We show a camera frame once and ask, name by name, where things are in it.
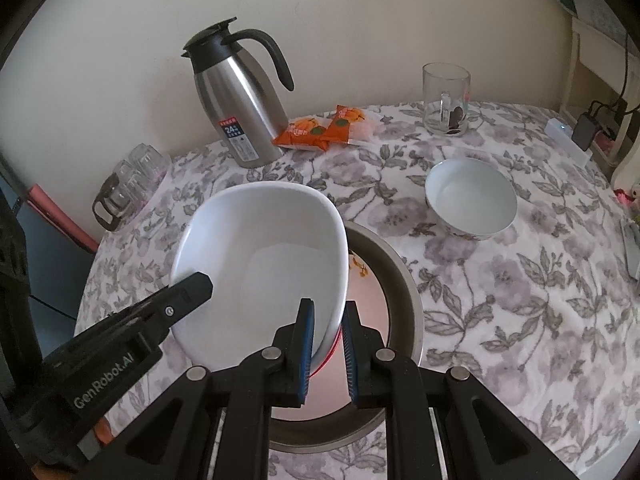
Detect white plate yellow flowers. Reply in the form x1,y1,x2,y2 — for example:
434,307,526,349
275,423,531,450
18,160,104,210
269,251,392,422

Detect stainless steel plate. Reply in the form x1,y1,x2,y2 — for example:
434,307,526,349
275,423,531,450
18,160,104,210
267,220,426,455

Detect white square bowl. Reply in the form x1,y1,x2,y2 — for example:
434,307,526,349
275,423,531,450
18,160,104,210
169,182,348,370

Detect strawberry pattern red-rimmed bowl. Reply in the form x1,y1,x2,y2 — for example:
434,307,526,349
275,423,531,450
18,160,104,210
309,328,342,378

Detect dark blue panel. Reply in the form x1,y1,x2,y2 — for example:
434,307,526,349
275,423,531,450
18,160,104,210
1,180,94,356

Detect upturned drinking glass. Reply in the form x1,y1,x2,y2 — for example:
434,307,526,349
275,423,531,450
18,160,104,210
128,143,170,183
114,159,152,203

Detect floral grey tablecloth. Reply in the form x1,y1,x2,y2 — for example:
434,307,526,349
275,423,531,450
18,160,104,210
77,103,639,479

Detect light blue bowl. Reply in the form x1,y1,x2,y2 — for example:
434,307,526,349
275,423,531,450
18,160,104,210
424,157,518,240

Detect stainless steel thermos jug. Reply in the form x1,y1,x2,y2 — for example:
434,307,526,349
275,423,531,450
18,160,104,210
182,18,294,169

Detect orange snack packet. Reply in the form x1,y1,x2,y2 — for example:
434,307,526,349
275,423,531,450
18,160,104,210
320,105,382,145
272,116,331,152

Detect clear glass mug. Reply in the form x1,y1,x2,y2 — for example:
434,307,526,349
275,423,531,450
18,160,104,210
422,63,471,136

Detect black power adapter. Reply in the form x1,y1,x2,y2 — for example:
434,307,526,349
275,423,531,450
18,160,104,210
572,113,600,152

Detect white shelf unit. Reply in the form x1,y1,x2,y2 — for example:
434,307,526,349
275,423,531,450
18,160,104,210
560,18,639,188

